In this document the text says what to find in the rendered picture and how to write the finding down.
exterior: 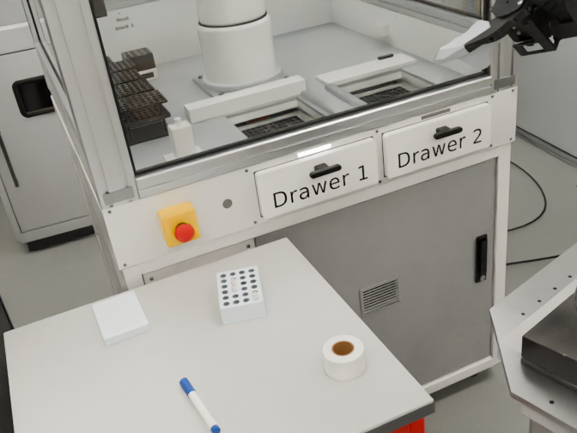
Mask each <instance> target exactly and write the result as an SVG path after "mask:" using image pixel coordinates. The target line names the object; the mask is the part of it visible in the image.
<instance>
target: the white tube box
mask: <svg viewBox="0 0 577 433"><path fill-rule="evenodd" d="M231 278H235V279H236V282H237V288H238V291H237V292H232V290H231V284H230V279H231ZM216 281H217V289H218V298H219V307H220V312H221V317H222V324H223V325H227V324H232V323H237V322H242V321H246V320H254V319H259V318H264V317H267V316H266V311H265V305H264V297H263V292H262V288H261V283H260V279H259V275H258V267H257V266H256V265H255V266H250V267H245V268H240V269H236V270H231V271H223V272H217V274H216ZM254 291H257V292H258V294H259V299H258V300H256V301H255V300H253V298H252V292H254Z"/></svg>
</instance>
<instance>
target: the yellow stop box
mask: <svg viewBox="0 0 577 433"><path fill-rule="evenodd" d="M157 216H158V219H159V223H160V226H161V232H162V236H163V239H164V241H165V242H166V244H167V246H168V247H175V246H178V245H180V244H183V243H185V242H180V241H178V240H177V239H176V237H175V235H174V232H175V229H176V228H177V227H178V226H179V225H180V224H182V223H188V224H190V225H191V226H192V227H193V228H194V231H195V234H194V236H193V238H192V239H191V241H193V240H196V239H199V238H200V237H201V234H200V230H199V226H198V222H197V214H196V211H195V209H194V207H193V206H192V205H191V203H190V202H189V201H187V202H184V203H181V204H176V205H173V206H170V207H167V208H164V209H161V210H158V211H157Z"/></svg>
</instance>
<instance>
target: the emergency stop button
mask: <svg viewBox="0 0 577 433"><path fill-rule="evenodd" d="M194 234H195V231H194V228H193V227H192V226H191V225H190V224H188V223H182V224H180V225H179V226H178V227H177V228H176V229H175V232H174V235H175V237H176V239H177V240H178V241H180V242H188V241H190V240H191V239H192V238H193V236H194Z"/></svg>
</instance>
